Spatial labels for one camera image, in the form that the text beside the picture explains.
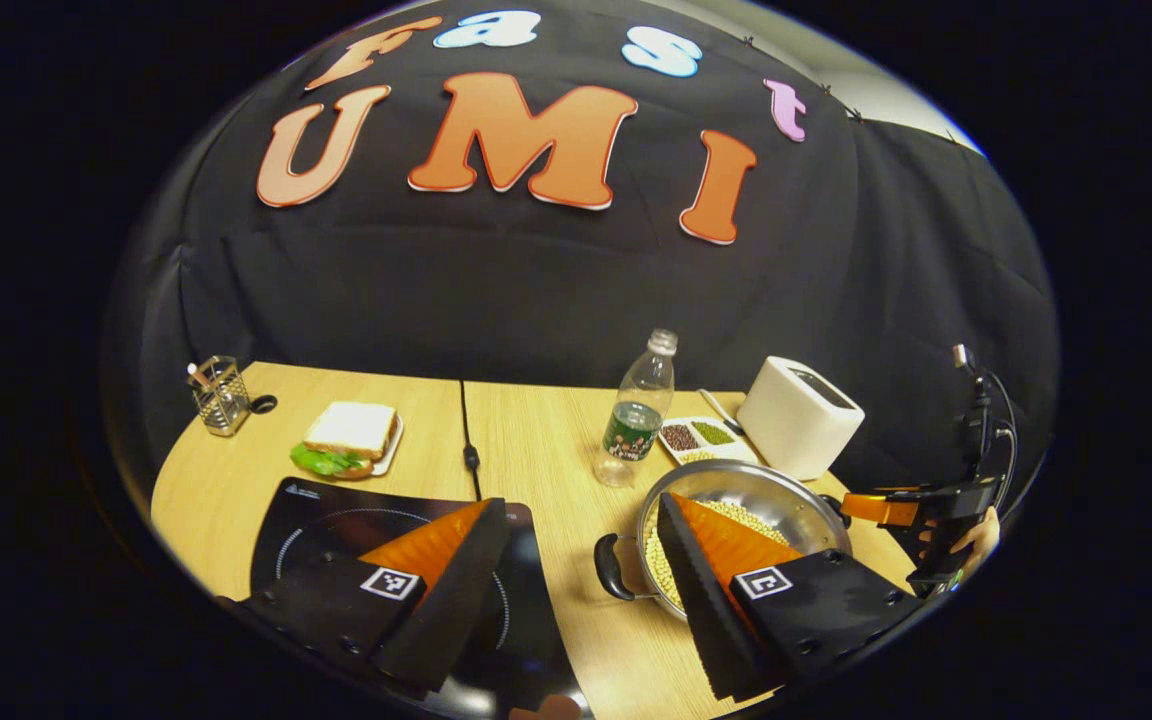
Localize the clear plastic water bottle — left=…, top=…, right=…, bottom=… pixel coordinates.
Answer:
left=593, top=328, right=679, bottom=489

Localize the black backdrop cloth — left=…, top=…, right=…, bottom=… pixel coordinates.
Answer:
left=101, top=0, right=1062, bottom=561

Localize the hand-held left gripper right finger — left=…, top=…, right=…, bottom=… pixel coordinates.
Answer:
left=656, top=490, right=927, bottom=703

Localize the steel pot with black handles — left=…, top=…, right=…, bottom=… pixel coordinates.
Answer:
left=593, top=460, right=854, bottom=626

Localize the small white sandwich plate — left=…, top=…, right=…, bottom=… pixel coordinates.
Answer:
left=371, top=415, right=405, bottom=477

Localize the white divided bean plate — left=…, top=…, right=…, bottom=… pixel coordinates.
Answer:
left=658, top=416, right=759, bottom=467

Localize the black cooktop power cable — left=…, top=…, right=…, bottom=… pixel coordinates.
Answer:
left=458, top=380, right=484, bottom=501

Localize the wire metal utensil holder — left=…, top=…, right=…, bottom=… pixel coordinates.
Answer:
left=186, top=355, right=252, bottom=438

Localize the pile of yellow soybeans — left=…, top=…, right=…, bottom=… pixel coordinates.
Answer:
left=644, top=500, right=792, bottom=611

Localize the black induction cooktop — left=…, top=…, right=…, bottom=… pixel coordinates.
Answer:
left=249, top=477, right=592, bottom=720

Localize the white bread lettuce sandwich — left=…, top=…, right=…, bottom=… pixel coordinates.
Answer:
left=289, top=402, right=399, bottom=479

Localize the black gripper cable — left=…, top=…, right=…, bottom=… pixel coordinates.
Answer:
left=976, top=365, right=1021, bottom=491

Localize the row of black cloth clips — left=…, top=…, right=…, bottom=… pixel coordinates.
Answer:
left=741, top=35, right=862, bottom=123

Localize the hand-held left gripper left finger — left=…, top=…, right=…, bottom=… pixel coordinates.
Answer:
left=216, top=497, right=510, bottom=701

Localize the white toaster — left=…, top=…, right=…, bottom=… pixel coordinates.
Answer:
left=736, top=356, right=865, bottom=482

